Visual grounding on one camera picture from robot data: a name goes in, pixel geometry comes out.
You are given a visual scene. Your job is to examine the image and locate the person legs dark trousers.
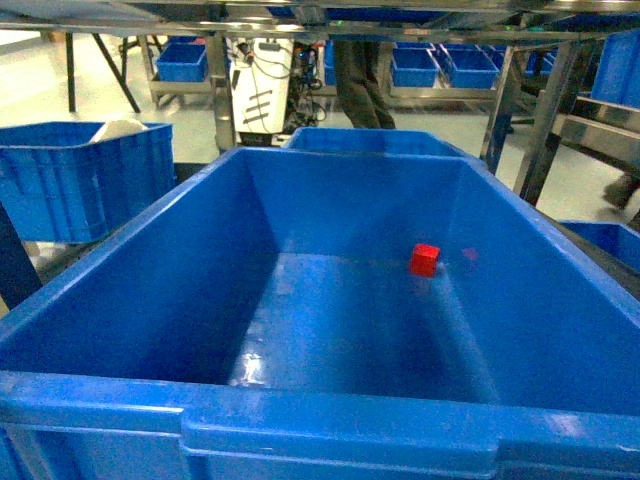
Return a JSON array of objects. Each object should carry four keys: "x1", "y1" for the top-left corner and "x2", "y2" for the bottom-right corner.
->
[{"x1": 333, "y1": 40, "x2": 396, "y2": 129}]

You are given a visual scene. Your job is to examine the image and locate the blue bin with white item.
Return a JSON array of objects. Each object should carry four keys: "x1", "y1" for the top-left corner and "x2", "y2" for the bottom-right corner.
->
[{"x1": 1, "y1": 121, "x2": 176, "y2": 244}]

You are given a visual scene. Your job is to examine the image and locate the red magnetic block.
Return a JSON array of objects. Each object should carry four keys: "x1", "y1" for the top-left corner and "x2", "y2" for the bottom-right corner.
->
[{"x1": 409, "y1": 243, "x2": 440, "y2": 278}]

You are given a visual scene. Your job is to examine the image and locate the blue bin right edge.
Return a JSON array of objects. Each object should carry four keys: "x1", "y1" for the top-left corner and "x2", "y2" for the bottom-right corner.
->
[{"x1": 591, "y1": 30, "x2": 639, "y2": 108}]

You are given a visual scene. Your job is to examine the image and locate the blue bin far middle background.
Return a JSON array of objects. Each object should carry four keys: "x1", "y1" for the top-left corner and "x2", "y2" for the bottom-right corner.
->
[{"x1": 391, "y1": 48, "x2": 439, "y2": 88}]

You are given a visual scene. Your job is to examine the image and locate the blue bin background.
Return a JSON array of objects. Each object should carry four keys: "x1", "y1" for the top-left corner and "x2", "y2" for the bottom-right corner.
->
[
  {"x1": 391, "y1": 48, "x2": 439, "y2": 88},
  {"x1": 445, "y1": 50, "x2": 499, "y2": 90},
  {"x1": 156, "y1": 43, "x2": 208, "y2": 82}
]

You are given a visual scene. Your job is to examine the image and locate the blue bin behind target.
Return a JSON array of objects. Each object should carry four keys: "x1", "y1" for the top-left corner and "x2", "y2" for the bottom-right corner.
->
[{"x1": 284, "y1": 127, "x2": 466, "y2": 157}]

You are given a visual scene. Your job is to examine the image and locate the large blue target bin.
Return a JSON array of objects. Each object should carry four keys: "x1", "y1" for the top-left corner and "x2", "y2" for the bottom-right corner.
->
[{"x1": 1, "y1": 149, "x2": 639, "y2": 479}]

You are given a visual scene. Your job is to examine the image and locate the blue bin far left background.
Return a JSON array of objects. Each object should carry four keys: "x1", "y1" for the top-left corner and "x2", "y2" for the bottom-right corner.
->
[{"x1": 156, "y1": 43, "x2": 208, "y2": 82}]

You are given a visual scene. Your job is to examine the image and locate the blue bin far right background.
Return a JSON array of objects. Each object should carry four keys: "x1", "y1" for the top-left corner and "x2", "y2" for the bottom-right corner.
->
[{"x1": 445, "y1": 50, "x2": 499, "y2": 90}]

